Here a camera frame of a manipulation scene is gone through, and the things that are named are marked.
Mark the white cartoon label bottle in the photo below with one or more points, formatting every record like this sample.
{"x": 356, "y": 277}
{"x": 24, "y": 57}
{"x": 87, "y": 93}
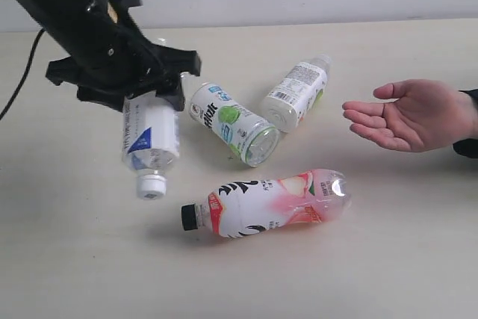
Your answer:
{"x": 293, "y": 97}

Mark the person's open hand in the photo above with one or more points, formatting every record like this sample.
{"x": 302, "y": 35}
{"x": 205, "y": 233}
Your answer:
{"x": 415, "y": 115}

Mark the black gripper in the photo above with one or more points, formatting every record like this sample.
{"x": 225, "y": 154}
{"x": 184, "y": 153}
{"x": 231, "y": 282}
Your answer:
{"x": 110, "y": 62}

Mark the black jacket sleeve forearm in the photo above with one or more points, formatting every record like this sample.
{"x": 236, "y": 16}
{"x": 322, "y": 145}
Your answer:
{"x": 468, "y": 147}

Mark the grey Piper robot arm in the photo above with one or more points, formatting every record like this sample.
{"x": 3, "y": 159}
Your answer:
{"x": 45, "y": 12}

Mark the blue label clear water bottle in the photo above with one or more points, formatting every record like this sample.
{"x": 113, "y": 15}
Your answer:
{"x": 150, "y": 142}

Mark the pink peach drink bottle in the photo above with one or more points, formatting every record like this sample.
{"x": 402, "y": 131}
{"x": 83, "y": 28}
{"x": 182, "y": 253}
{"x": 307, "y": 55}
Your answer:
{"x": 243, "y": 208}

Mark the green lime label bottle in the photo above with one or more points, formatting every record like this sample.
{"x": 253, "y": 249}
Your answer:
{"x": 250, "y": 137}

